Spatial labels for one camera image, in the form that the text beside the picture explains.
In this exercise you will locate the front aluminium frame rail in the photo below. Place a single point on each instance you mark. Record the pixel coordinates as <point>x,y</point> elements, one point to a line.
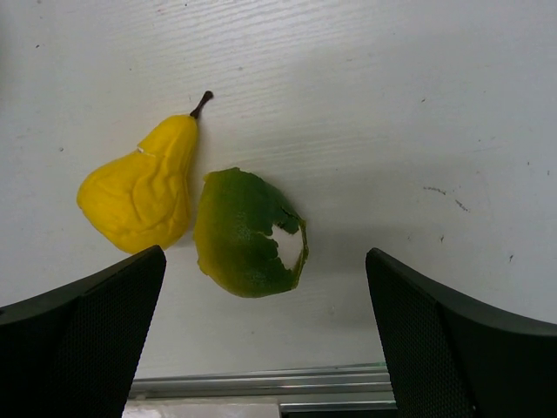
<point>362,390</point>

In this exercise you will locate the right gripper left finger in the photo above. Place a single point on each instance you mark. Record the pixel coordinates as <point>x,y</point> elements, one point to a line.
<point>74,351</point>

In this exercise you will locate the yellow fake pear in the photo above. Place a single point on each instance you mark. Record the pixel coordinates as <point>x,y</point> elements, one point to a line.
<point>142,199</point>

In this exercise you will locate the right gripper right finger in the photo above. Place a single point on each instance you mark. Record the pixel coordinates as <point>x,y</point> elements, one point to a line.
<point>450,355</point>

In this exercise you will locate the green yellow fake fruit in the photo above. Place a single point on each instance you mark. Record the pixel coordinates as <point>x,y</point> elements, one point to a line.
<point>250,239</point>

